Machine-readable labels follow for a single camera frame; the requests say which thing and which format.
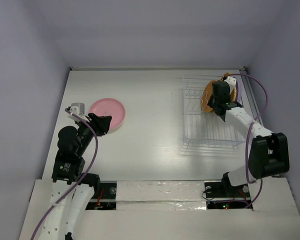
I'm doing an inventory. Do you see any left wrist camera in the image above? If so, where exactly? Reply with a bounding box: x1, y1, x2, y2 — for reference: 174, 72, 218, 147
65, 102, 88, 123

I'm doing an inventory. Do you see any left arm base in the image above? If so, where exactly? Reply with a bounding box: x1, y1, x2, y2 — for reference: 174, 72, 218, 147
85, 181, 117, 211

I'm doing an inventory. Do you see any white wire dish rack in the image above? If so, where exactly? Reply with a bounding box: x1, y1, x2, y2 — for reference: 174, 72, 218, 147
183, 73, 246, 149

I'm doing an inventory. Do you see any round woven orange plate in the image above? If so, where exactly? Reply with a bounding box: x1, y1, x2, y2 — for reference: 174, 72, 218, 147
201, 80, 216, 113

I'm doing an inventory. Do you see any square woven orange tray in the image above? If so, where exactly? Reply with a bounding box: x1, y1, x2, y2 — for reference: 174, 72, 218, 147
221, 72, 237, 102

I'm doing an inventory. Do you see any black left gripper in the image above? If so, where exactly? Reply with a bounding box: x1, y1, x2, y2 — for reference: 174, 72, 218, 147
75, 111, 111, 154

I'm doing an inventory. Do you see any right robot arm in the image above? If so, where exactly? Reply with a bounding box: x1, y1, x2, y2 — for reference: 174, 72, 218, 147
207, 77, 290, 196

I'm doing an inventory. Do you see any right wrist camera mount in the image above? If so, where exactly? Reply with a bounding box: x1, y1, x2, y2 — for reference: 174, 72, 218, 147
224, 76, 237, 93

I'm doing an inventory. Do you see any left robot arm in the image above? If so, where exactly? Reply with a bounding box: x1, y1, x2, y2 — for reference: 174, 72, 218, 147
31, 108, 112, 240

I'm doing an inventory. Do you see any purple plate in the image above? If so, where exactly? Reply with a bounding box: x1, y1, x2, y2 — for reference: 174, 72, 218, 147
236, 80, 242, 103

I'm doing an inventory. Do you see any white foil covered board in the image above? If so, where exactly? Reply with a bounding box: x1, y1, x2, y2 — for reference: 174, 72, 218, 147
115, 180, 207, 211

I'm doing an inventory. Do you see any pink round plate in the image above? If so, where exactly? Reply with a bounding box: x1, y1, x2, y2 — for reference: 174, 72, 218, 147
89, 98, 126, 132

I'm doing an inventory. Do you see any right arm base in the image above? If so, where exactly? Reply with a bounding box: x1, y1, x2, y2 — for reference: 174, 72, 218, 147
201, 181, 252, 210

